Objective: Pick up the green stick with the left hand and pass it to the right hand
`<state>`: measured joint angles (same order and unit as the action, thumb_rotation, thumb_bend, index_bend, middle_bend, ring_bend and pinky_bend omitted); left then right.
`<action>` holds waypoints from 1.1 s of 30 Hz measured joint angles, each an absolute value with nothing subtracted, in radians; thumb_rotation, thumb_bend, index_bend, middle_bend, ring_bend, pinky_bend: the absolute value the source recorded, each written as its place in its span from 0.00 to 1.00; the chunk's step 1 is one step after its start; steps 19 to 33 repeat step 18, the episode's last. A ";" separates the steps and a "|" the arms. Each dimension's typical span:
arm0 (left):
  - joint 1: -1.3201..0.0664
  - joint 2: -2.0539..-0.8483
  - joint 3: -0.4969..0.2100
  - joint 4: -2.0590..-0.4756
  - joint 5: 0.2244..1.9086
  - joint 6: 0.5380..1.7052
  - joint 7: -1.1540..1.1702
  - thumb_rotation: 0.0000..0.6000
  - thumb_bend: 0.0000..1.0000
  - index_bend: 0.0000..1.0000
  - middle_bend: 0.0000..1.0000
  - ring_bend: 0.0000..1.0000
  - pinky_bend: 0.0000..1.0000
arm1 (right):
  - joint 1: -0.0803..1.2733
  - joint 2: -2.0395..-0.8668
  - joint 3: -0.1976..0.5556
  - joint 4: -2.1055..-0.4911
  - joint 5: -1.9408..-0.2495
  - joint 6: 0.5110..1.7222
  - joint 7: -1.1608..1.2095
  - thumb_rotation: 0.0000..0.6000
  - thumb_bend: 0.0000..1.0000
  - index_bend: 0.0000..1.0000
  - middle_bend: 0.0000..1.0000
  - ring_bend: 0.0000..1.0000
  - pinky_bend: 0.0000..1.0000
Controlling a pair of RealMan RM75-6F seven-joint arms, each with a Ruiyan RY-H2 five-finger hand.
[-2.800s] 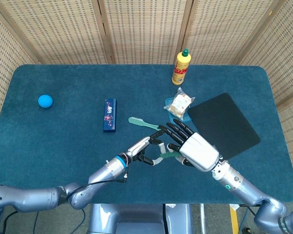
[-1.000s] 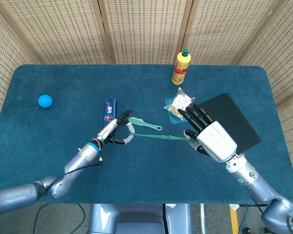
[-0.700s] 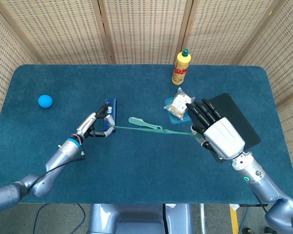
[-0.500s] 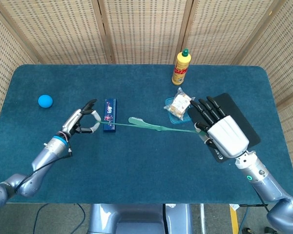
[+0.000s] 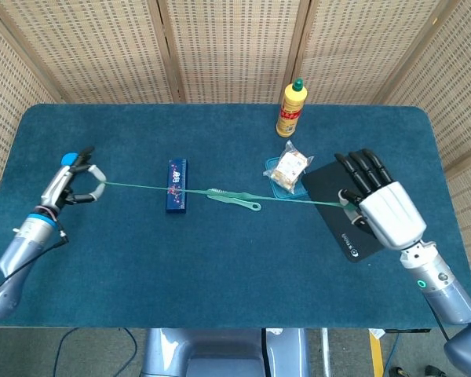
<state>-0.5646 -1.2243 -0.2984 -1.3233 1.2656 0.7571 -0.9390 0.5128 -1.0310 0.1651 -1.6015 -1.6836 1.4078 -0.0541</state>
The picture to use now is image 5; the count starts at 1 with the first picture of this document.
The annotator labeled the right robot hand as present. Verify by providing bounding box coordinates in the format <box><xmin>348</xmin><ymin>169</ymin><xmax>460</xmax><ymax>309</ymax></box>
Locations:
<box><xmin>334</xmin><ymin>148</ymin><xmax>428</xmax><ymax>251</ymax></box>

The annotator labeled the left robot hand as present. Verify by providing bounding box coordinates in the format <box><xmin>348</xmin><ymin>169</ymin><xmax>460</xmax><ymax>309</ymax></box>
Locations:
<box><xmin>38</xmin><ymin>146</ymin><xmax>108</xmax><ymax>215</ymax></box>

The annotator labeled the black mouse pad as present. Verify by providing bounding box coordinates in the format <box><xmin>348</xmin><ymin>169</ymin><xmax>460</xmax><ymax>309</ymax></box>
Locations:
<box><xmin>300</xmin><ymin>159</ymin><xmax>390</xmax><ymax>263</ymax></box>

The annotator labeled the clear bag of snacks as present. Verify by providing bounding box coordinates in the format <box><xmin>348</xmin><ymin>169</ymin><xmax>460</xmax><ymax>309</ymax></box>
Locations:
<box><xmin>263</xmin><ymin>140</ymin><xmax>314</xmax><ymax>189</ymax></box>

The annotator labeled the dark blue printed box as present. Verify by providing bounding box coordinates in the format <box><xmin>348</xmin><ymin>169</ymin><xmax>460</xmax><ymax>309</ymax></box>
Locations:
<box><xmin>165</xmin><ymin>158</ymin><xmax>189</xmax><ymax>215</ymax></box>

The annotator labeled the yellow bottle green cap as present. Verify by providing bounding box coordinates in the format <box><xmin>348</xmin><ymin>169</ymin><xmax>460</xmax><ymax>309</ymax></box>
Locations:
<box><xmin>275</xmin><ymin>78</ymin><xmax>309</xmax><ymax>138</ymax></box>

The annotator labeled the blue velvet table cloth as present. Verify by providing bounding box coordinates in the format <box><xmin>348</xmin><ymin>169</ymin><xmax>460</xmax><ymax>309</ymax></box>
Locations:
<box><xmin>0</xmin><ymin>103</ymin><xmax>471</xmax><ymax>329</ymax></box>

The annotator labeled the mint green plastic brush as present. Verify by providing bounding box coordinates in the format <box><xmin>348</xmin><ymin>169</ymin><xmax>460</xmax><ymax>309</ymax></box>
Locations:
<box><xmin>206</xmin><ymin>188</ymin><xmax>262</xmax><ymax>212</ymax></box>

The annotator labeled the silver robot torso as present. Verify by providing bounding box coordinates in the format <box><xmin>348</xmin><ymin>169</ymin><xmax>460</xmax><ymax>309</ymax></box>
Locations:
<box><xmin>141</xmin><ymin>328</ymin><xmax>312</xmax><ymax>377</ymax></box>

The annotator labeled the woven wicker folding screen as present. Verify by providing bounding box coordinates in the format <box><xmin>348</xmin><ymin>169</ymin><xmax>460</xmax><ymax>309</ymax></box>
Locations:
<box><xmin>0</xmin><ymin>0</ymin><xmax>471</xmax><ymax>315</ymax></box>

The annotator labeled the black cable with plug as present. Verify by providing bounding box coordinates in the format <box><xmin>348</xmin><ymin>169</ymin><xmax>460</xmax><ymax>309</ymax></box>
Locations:
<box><xmin>0</xmin><ymin>230</ymin><xmax>70</xmax><ymax>303</ymax></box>

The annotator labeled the blue floor cable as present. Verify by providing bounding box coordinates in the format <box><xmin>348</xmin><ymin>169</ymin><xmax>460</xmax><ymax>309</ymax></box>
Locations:
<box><xmin>390</xmin><ymin>329</ymin><xmax>404</xmax><ymax>366</ymax></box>

